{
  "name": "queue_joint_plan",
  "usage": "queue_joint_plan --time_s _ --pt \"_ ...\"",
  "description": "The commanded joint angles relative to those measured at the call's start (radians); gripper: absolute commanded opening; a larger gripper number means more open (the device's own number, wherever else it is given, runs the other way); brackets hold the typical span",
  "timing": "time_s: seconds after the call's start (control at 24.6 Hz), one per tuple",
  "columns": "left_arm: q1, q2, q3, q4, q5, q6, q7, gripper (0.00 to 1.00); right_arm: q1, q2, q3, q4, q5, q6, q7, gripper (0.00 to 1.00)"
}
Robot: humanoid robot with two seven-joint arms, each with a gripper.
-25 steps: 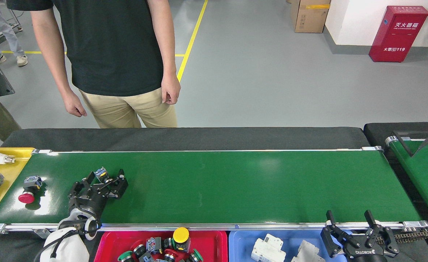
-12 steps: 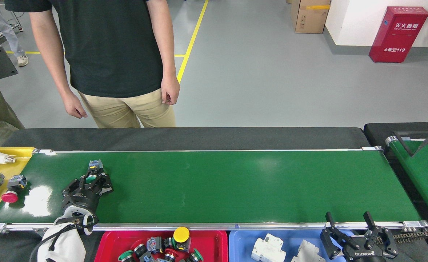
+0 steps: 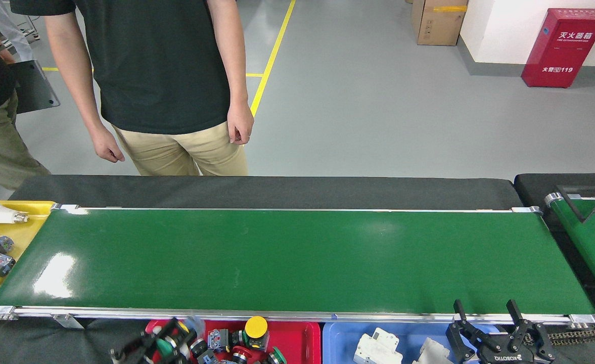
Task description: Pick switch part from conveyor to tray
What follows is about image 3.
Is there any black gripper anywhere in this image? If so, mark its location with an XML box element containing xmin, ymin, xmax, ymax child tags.
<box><xmin>446</xmin><ymin>299</ymin><xmax>556</xmax><ymax>364</ymax></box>

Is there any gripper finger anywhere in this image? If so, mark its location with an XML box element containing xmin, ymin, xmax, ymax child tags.
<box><xmin>163</xmin><ymin>317</ymin><xmax>197</xmax><ymax>349</ymax></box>
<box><xmin>111</xmin><ymin>334</ymin><xmax>151</xmax><ymax>363</ymax></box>

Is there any white circuit breaker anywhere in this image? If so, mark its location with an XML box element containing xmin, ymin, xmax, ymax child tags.
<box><xmin>413</xmin><ymin>337</ymin><xmax>453</xmax><ymax>364</ymax></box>
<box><xmin>353</xmin><ymin>327</ymin><xmax>404</xmax><ymax>364</ymax></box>

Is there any yellow push button switch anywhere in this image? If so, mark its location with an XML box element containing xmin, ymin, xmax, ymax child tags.
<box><xmin>244</xmin><ymin>316</ymin><xmax>270</xmax><ymax>351</ymax></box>

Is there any laptop computer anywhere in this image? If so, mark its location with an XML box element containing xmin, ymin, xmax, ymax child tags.
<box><xmin>8</xmin><ymin>60</ymin><xmax>61</xmax><ymax>115</ymax></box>

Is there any red plastic tray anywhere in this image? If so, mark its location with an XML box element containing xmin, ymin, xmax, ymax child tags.
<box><xmin>145</xmin><ymin>318</ymin><xmax>322</xmax><ymax>364</ymax></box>

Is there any green conveyor belt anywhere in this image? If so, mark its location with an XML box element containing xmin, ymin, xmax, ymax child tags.
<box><xmin>0</xmin><ymin>203</ymin><xmax>595</xmax><ymax>324</ymax></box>

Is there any blue plastic tray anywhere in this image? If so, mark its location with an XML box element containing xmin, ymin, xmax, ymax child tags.
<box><xmin>323</xmin><ymin>322</ymin><xmax>502</xmax><ymax>364</ymax></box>

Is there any yellow plastic tray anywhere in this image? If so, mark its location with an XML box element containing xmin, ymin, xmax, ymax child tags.
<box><xmin>0</xmin><ymin>200</ymin><xmax>55</xmax><ymax>325</ymax></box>

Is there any person's right hand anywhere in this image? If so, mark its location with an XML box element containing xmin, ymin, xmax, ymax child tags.
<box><xmin>89</xmin><ymin>123</ymin><xmax>126</xmax><ymax>164</ymax></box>

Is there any red fire extinguisher cabinet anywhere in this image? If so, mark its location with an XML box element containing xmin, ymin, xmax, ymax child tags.
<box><xmin>521</xmin><ymin>8</ymin><xmax>595</xmax><ymax>89</ymax></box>

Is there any brown cardboard box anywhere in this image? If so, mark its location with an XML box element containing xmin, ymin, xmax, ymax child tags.
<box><xmin>412</xmin><ymin>0</ymin><xmax>469</xmax><ymax>46</ymax></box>

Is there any conveyor drive chain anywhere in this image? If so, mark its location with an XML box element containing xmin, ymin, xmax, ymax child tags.
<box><xmin>525</xmin><ymin>326</ymin><xmax>595</xmax><ymax>347</ymax></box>

